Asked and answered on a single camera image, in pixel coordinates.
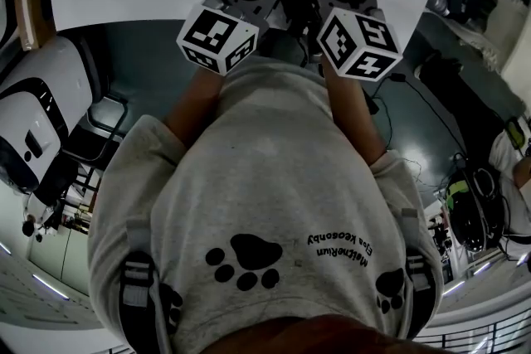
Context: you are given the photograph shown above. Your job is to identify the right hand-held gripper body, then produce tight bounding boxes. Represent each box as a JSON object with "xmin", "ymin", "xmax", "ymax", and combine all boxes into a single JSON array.
[{"xmin": 304, "ymin": 0, "xmax": 403, "ymax": 83}]

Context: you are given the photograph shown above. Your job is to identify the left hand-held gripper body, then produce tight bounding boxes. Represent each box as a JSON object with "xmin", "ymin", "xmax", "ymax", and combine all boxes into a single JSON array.
[{"xmin": 176, "ymin": 0, "xmax": 291, "ymax": 75}]

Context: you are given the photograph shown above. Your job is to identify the person's left forearm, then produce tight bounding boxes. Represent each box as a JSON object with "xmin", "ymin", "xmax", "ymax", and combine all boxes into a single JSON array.
[{"xmin": 163, "ymin": 65, "xmax": 227, "ymax": 150}]

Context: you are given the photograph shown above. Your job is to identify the person's right forearm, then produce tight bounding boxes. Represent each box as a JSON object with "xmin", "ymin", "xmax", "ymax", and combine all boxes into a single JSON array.
[{"xmin": 321, "ymin": 61, "xmax": 389, "ymax": 167}]

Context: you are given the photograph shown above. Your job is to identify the black chair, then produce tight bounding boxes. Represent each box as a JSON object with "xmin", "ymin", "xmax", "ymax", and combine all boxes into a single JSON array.
[{"xmin": 61, "ymin": 93, "xmax": 128, "ymax": 162}]

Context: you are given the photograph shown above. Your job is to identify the person's grey paw-print shirt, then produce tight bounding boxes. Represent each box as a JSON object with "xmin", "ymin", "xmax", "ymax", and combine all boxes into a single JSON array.
[{"xmin": 86, "ymin": 56, "xmax": 445, "ymax": 354}]

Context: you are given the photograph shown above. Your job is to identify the yellow-green item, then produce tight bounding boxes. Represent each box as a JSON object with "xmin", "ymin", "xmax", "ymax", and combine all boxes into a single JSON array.
[{"xmin": 504, "ymin": 118, "xmax": 528, "ymax": 148}]

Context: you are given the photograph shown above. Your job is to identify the black helmet with green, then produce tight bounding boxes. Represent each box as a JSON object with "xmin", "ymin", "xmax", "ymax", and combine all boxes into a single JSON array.
[{"xmin": 446, "ymin": 167, "xmax": 505, "ymax": 252}]

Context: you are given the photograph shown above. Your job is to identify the black floor cable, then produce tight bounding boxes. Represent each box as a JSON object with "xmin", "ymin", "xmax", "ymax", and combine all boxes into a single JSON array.
[{"xmin": 371, "ymin": 72, "xmax": 465, "ymax": 154}]

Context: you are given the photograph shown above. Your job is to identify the black grey shoulder strap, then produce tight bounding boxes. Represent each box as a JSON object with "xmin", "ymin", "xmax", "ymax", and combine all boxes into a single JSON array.
[
  {"xmin": 118, "ymin": 250, "xmax": 183, "ymax": 354},
  {"xmin": 400, "ymin": 209, "xmax": 436, "ymax": 339}
]

